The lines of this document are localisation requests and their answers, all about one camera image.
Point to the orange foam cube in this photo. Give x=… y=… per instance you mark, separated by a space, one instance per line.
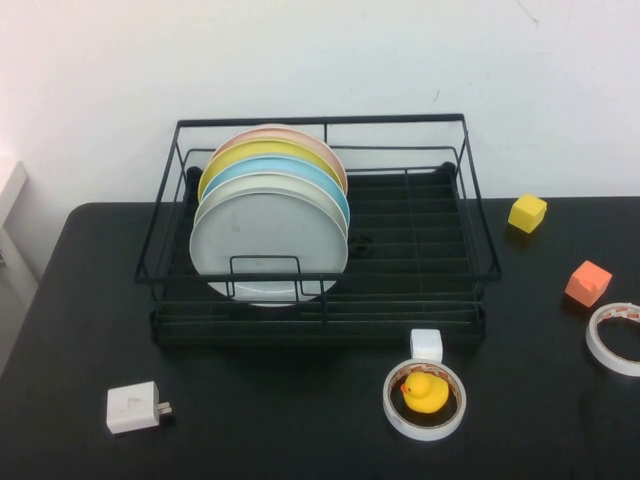
x=587 y=282

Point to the yellow rubber duck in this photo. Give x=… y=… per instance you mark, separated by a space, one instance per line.
x=425 y=395

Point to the light blue round plate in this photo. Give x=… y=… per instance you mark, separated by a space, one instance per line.
x=270 y=165

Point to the yellow foam cube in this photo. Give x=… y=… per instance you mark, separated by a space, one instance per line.
x=526 y=214

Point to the grey round plate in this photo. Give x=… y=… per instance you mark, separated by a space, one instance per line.
x=270 y=235

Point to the cream white round plate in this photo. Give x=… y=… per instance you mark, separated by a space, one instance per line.
x=270 y=182

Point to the white side cabinet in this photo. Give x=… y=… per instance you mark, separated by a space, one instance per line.
x=12 y=200

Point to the yellow round plate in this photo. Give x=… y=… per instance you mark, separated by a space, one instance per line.
x=265 y=148

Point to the black rack drip tray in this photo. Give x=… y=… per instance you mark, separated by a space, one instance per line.
x=400 y=320

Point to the pink round plate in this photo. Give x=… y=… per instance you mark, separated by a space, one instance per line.
x=275 y=131

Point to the white usb wall charger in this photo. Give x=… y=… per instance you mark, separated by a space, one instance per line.
x=130 y=407

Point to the white double-sided tape roll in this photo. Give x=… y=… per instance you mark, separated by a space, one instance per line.
x=597 y=345
x=395 y=415

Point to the small white cube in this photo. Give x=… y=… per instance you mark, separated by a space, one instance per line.
x=426 y=344

